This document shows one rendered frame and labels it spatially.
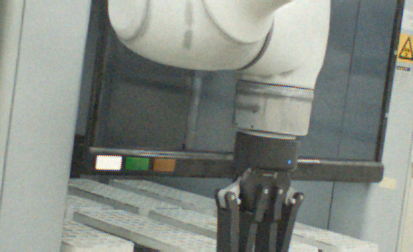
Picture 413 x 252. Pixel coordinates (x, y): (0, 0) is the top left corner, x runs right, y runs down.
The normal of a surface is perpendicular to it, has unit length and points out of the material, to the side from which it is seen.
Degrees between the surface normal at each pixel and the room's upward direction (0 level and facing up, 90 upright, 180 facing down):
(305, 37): 91
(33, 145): 90
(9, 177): 90
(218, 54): 150
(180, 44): 129
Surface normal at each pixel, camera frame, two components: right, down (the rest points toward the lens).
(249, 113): -0.73, -0.06
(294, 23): 0.64, 0.04
